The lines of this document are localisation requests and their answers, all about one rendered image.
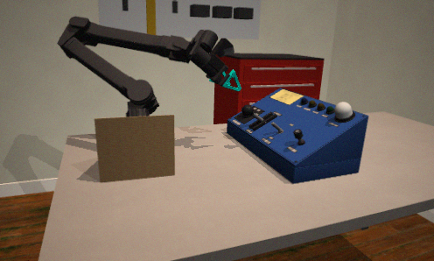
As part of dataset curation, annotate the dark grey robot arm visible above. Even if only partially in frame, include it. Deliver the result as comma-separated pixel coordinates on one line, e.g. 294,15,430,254
58,17,235,117

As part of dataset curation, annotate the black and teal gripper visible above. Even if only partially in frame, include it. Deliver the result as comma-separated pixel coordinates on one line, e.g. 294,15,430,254
200,56,242,92

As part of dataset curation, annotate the blue control panel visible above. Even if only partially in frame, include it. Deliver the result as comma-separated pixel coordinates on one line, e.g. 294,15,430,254
227,88,368,184

